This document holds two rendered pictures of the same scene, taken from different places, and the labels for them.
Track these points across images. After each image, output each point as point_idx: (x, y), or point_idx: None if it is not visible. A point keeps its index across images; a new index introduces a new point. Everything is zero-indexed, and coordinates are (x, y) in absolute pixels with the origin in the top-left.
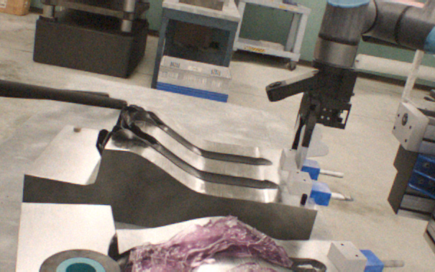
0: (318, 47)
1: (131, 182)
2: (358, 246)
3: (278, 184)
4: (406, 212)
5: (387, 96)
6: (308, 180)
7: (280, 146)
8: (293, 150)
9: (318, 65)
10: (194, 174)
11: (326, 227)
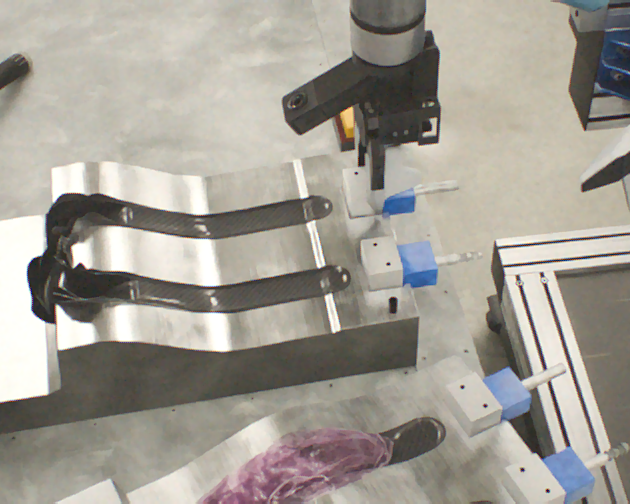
0: (356, 39)
1: (117, 371)
2: (564, 22)
3: (349, 270)
4: (603, 123)
5: None
6: (394, 261)
7: (343, 53)
8: (362, 172)
9: (363, 67)
10: (208, 301)
11: (448, 279)
